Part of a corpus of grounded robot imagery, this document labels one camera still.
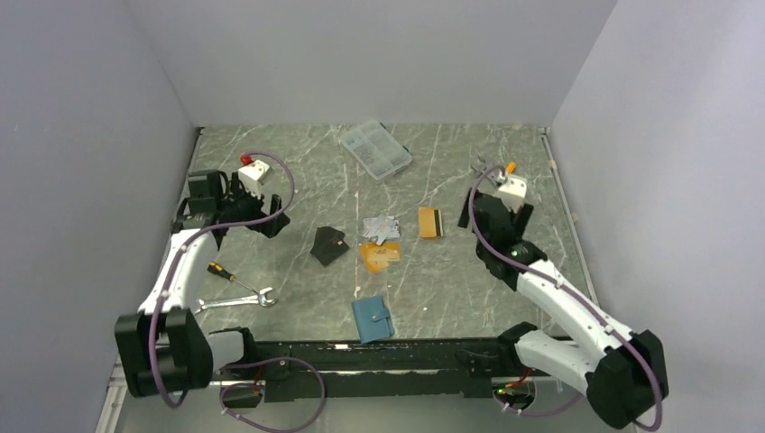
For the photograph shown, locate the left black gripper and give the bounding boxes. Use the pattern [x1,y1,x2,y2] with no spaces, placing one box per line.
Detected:
[217,172,289,237]

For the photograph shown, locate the orange credit card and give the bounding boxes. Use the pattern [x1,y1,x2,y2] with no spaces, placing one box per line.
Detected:
[418,207,443,240]

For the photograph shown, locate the silver credit card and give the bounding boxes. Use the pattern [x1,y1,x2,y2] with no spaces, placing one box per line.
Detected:
[363,216,401,245]

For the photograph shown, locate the blue card holder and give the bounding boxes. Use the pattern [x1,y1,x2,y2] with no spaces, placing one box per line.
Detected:
[351,295,394,344]

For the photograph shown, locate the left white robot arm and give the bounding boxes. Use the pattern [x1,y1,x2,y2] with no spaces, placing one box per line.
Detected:
[115,161,290,398]

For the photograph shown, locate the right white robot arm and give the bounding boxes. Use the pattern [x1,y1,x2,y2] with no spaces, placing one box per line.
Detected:
[458,189,668,431]

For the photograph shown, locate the black leather card pouch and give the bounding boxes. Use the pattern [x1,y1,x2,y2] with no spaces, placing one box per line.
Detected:
[309,226,350,267]

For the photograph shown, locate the gold credit card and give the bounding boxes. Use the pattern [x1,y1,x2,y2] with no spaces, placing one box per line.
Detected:
[369,242,401,263]
[359,244,390,273]

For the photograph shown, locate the black yellow screwdriver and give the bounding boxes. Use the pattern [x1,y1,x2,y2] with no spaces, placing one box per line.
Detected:
[207,262,256,293]

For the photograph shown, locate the silver open-end wrench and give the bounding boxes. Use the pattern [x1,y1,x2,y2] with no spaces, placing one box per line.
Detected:
[192,287,278,314]

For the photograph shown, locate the clear plastic organizer box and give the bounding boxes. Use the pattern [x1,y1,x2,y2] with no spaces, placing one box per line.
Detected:
[340,120,412,180]

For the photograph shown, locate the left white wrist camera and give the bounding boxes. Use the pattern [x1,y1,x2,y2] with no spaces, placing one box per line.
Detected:
[237,154,272,198]

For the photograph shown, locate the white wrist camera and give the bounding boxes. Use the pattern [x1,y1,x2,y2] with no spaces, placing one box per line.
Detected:
[493,174,528,213]
[237,154,272,198]

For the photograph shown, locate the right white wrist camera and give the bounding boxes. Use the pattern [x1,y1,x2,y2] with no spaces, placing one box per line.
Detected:
[493,174,528,213]

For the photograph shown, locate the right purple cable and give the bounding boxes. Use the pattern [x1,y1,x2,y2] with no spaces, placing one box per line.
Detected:
[467,166,666,433]

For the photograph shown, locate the purple cable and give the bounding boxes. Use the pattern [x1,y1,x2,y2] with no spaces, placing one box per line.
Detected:
[467,166,666,433]
[148,151,327,433]

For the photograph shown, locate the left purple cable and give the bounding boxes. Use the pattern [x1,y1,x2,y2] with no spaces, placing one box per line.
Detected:
[148,151,327,433]

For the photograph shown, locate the red handled adjustable wrench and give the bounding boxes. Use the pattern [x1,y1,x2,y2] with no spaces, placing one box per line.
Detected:
[471,156,502,187]

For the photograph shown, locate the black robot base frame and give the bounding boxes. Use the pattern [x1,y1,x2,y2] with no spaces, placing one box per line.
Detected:
[213,337,542,402]

